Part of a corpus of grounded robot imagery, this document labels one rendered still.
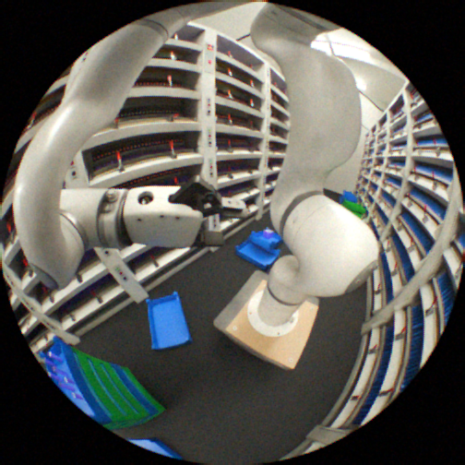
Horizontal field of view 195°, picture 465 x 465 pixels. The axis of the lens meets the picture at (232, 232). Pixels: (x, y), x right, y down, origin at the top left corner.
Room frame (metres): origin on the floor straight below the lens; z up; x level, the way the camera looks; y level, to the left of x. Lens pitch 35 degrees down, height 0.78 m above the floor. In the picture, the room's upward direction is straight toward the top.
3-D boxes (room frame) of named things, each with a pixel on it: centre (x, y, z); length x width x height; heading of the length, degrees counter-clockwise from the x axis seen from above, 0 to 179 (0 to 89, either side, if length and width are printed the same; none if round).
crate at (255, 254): (0.78, -0.20, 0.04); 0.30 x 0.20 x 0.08; 49
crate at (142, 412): (-0.30, 0.48, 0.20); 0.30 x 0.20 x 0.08; 56
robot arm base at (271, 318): (0.18, -0.15, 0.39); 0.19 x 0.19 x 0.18
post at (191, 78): (0.92, 0.21, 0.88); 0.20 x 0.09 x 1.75; 49
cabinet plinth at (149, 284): (0.67, 0.45, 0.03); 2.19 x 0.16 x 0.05; 139
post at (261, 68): (1.45, -0.25, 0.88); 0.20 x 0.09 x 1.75; 49
